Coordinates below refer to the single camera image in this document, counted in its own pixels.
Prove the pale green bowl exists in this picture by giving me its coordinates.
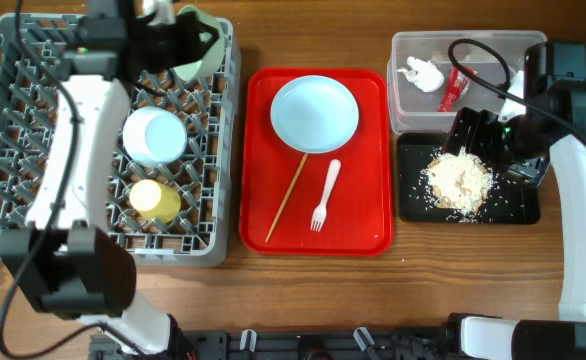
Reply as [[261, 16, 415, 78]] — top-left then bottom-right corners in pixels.
[[173, 5, 226, 81]]

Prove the red snack wrapper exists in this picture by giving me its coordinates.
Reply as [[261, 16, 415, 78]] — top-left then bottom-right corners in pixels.
[[437, 66, 471, 112]]

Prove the white tissue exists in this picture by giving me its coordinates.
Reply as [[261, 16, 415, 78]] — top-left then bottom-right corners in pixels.
[[397, 56, 444, 93]]

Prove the pale blue bowl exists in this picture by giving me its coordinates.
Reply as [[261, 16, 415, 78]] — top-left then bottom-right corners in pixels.
[[122, 106, 188, 168]]

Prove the white round plate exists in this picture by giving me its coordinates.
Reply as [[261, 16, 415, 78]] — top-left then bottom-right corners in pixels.
[[270, 75, 359, 154]]

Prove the yellow plastic cup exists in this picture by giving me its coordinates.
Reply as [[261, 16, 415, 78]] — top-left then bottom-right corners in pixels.
[[129, 179, 181, 223]]

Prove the wooden chopstick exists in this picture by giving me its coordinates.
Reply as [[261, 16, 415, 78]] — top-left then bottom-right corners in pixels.
[[265, 153, 309, 243]]

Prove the white plastic fork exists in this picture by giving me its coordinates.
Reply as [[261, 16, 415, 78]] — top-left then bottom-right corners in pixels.
[[311, 159, 341, 232]]

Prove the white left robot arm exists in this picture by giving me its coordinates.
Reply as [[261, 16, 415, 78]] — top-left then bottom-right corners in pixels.
[[0, 0, 226, 359]]

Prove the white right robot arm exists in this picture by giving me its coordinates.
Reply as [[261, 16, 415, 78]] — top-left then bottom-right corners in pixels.
[[443, 41, 586, 359]]

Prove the rice food waste pile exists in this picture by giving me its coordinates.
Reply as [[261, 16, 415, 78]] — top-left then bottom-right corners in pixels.
[[420, 149, 496, 217]]

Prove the black food waste tray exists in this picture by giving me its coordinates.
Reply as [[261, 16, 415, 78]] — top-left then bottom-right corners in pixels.
[[397, 133, 541, 225]]

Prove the grey dishwasher rack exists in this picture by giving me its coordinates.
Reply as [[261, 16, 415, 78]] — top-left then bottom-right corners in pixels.
[[0, 13, 241, 267]]

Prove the clear plastic bin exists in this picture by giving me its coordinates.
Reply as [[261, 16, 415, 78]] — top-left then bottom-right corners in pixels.
[[387, 30, 547, 134]]

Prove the red plastic tray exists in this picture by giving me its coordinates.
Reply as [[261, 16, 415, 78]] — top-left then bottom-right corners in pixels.
[[239, 67, 393, 256]]

